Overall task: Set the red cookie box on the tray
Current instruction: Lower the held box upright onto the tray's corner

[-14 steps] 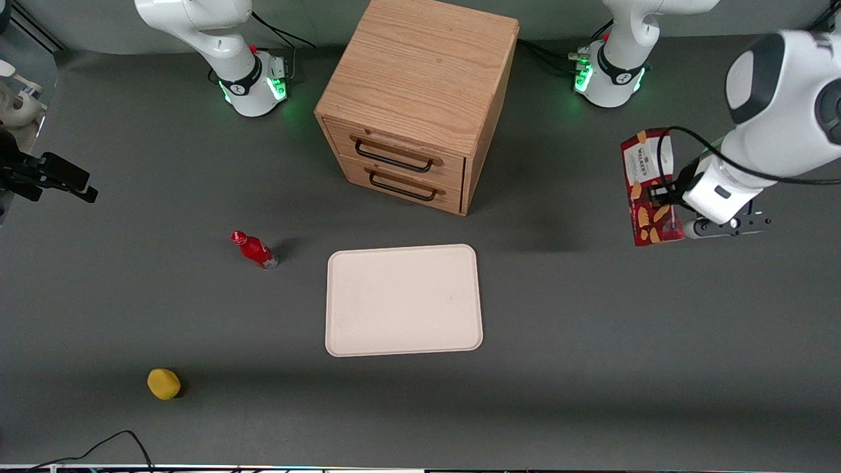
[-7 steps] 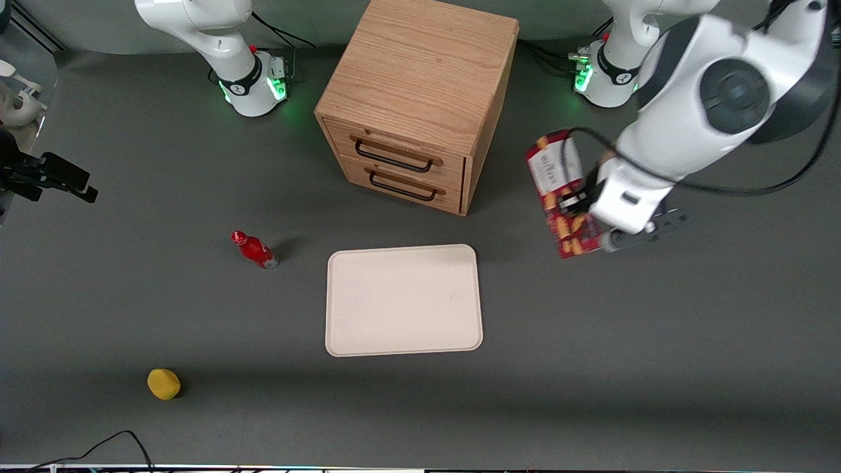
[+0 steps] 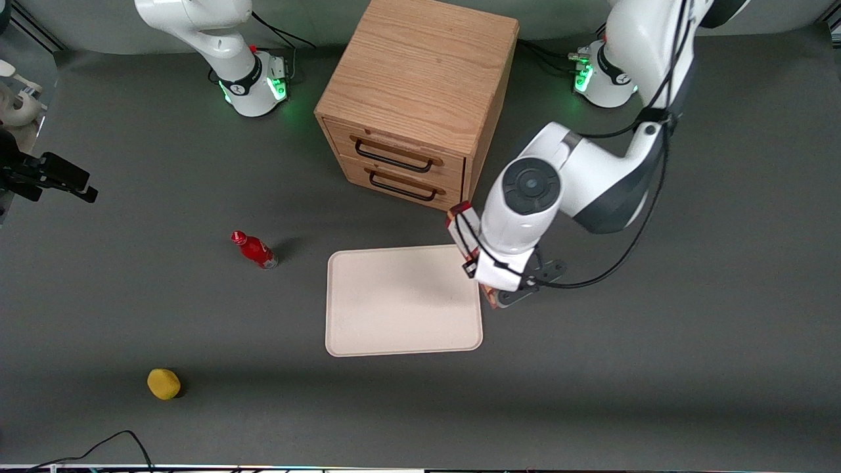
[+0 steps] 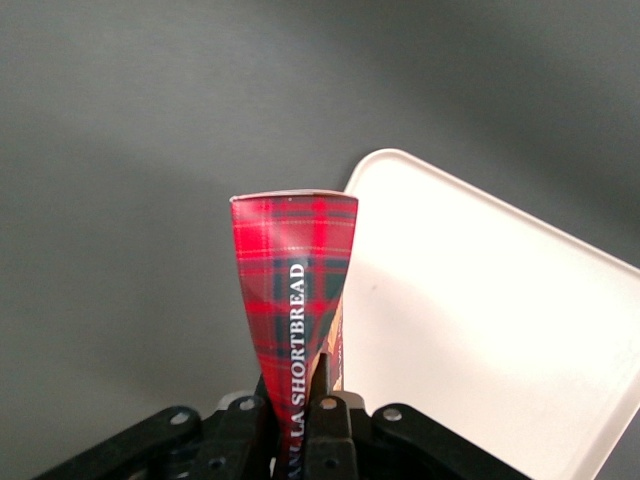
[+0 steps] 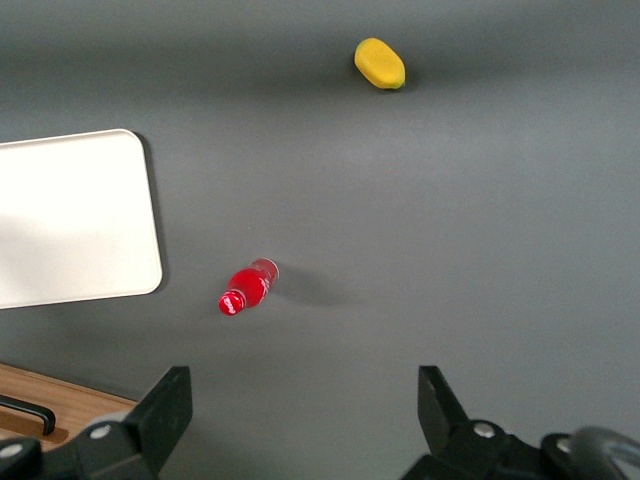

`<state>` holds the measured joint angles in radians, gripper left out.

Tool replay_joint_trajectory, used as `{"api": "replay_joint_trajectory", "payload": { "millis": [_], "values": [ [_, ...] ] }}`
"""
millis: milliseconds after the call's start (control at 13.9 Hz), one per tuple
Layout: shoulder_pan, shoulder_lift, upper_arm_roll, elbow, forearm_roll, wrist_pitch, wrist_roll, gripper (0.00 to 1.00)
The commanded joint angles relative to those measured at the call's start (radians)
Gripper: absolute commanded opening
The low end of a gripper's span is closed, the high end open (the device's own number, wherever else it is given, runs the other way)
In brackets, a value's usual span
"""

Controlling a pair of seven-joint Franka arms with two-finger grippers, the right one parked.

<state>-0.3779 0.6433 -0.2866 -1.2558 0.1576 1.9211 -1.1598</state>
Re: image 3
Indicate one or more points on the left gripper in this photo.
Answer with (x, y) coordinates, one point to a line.
(469, 269)

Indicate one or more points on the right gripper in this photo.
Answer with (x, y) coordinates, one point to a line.
(21, 172)

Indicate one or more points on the red cookie box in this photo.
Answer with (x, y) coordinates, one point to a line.
(461, 226)

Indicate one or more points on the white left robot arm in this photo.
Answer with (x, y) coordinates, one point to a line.
(591, 184)

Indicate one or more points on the beige plastic tray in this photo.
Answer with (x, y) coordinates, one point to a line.
(394, 302)

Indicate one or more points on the wooden drawer cabinet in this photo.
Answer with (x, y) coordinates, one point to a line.
(420, 72)

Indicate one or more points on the small red bottle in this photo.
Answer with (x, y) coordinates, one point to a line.
(255, 249)

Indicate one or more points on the yellow lemon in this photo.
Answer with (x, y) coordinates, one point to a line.
(163, 383)

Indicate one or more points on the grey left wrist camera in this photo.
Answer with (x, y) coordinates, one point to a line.
(535, 279)

